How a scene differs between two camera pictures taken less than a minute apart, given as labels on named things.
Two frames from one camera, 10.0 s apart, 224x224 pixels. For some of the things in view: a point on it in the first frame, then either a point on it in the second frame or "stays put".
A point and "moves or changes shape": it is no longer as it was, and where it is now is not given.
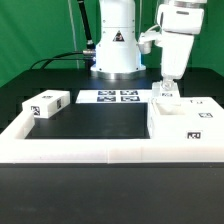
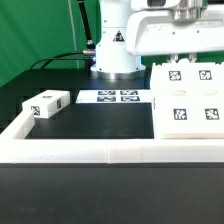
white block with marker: x=47 y=103 stays put
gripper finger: x=167 y=83 to x=173 y=57
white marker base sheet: x=114 y=96 stays put
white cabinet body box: x=185 y=119 moves or changes shape
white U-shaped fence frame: x=17 y=148 stays put
